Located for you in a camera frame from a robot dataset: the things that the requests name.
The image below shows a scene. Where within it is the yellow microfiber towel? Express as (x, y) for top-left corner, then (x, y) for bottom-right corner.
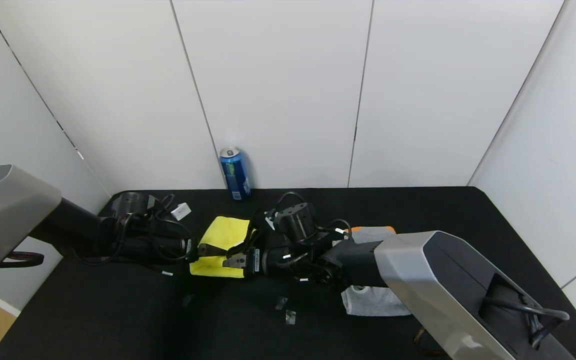
(189, 210), (265, 279)

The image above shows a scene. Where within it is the dark braided hanging cable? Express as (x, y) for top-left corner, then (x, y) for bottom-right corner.
(414, 327), (445, 357)
(0, 251), (45, 269)

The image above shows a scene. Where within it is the black right motor cable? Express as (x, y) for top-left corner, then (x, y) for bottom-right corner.
(325, 218), (353, 237)

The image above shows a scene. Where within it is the black fabric table cover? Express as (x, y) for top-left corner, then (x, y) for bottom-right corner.
(0, 186), (576, 360)

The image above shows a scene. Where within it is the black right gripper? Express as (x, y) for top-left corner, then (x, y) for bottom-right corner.
(197, 242), (292, 279)

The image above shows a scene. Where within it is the thick black shoulder cable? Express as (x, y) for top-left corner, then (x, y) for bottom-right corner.
(483, 294), (571, 350)

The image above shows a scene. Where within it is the blue drink can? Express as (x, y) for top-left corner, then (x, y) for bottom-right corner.
(219, 146), (252, 201)

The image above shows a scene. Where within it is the grey terry towel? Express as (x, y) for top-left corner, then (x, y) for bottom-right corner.
(340, 226), (414, 317)

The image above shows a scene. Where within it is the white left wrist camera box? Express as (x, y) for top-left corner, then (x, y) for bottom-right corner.
(170, 202), (193, 222)

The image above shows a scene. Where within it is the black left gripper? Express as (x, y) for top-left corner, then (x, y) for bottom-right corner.
(154, 235), (227, 263)

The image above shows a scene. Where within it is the black right cable loop with tag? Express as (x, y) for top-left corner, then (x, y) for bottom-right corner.
(288, 265), (339, 289)

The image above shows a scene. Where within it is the black left wrist cable bundle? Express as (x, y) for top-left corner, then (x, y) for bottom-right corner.
(70, 192), (198, 277)

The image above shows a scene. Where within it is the black right camera cable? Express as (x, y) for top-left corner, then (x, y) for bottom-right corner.
(275, 191), (306, 212)

